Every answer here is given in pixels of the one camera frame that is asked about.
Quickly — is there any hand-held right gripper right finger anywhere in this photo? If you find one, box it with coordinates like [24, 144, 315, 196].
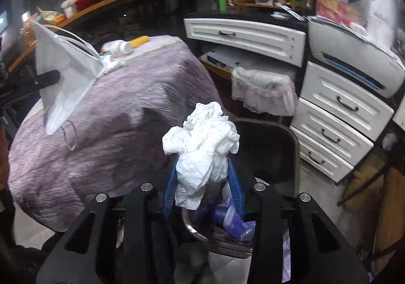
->
[226, 157, 369, 284]

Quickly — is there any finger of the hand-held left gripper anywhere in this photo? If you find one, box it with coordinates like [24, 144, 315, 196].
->
[33, 69, 61, 90]

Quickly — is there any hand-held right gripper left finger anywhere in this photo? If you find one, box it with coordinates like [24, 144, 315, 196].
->
[36, 154, 181, 284]

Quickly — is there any white face mask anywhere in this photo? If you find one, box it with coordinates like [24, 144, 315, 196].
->
[32, 22, 110, 150]

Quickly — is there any dark trash bin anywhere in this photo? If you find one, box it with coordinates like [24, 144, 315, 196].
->
[177, 119, 301, 259]

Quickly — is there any white tissue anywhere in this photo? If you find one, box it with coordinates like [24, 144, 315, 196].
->
[162, 101, 241, 210]

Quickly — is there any yellow foam net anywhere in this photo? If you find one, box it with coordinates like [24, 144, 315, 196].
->
[130, 35, 151, 48]

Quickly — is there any yellow snack bag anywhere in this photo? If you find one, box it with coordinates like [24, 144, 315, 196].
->
[38, 10, 65, 23]

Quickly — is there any white snack cup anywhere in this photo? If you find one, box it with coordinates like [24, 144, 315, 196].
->
[62, 0, 78, 17]

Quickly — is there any white bottle orange label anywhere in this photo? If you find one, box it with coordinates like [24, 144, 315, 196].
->
[101, 40, 133, 57]

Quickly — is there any purple grey tablecloth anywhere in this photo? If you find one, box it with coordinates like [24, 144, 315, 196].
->
[8, 35, 225, 232]

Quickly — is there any bin with clear liner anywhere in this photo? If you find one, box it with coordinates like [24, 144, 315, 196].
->
[230, 66, 298, 117]

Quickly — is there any white drawer chest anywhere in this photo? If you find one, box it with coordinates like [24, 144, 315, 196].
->
[289, 61, 394, 183]

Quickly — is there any white wide drawer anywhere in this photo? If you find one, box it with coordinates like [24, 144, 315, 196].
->
[184, 18, 307, 67]

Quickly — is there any brown cardboard box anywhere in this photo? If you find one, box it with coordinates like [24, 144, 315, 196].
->
[345, 160, 405, 269]

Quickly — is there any white narrow drawer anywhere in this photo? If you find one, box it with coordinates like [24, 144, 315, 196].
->
[392, 103, 405, 132]

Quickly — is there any white printer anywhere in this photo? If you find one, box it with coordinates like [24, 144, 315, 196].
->
[308, 16, 405, 99]

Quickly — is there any clear bag of snacks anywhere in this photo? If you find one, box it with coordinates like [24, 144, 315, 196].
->
[312, 0, 372, 26]

